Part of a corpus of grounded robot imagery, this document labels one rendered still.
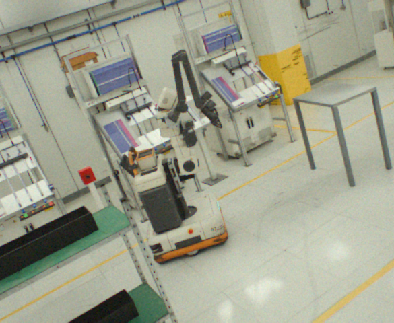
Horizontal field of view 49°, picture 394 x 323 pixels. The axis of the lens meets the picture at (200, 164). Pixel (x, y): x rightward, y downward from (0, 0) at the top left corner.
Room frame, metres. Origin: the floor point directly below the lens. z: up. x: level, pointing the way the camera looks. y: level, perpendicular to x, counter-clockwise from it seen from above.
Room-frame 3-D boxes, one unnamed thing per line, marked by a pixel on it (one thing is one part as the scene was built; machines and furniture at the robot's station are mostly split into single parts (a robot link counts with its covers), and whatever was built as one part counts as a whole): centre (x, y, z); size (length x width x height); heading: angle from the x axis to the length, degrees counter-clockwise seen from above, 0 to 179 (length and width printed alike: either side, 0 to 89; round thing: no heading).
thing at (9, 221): (4.33, 1.94, 0.66); 1.01 x 0.73 x 1.31; 23
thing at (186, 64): (3.32, -0.14, 1.40); 0.11 x 0.06 x 0.43; 178
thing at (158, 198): (3.55, 0.40, 0.59); 0.55 x 0.34 x 0.83; 178
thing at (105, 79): (4.97, 0.59, 1.52); 0.51 x 0.13 x 0.27; 113
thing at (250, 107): (5.46, -0.73, 0.65); 1.01 x 0.73 x 1.29; 23
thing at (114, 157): (5.06, 0.69, 0.31); 0.70 x 0.65 x 0.62; 113
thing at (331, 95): (3.88, -1.37, 0.40); 0.70 x 0.45 x 0.80; 12
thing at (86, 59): (5.20, 0.80, 1.82); 0.68 x 0.30 x 0.20; 113
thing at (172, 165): (3.61, 0.14, 0.68); 0.28 x 0.27 x 0.25; 178
